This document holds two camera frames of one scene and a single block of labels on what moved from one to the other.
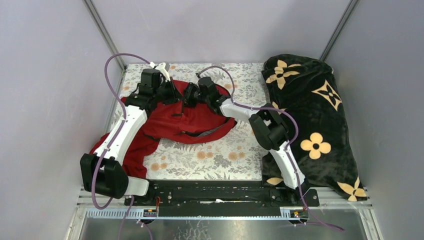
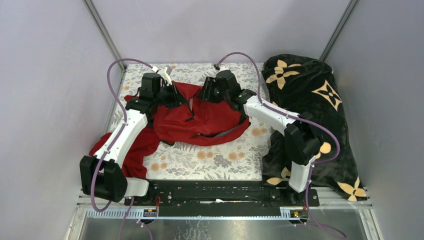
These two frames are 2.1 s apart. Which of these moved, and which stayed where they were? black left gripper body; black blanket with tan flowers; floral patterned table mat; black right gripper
Moved: black right gripper
Stayed: black blanket with tan flowers; black left gripper body; floral patterned table mat
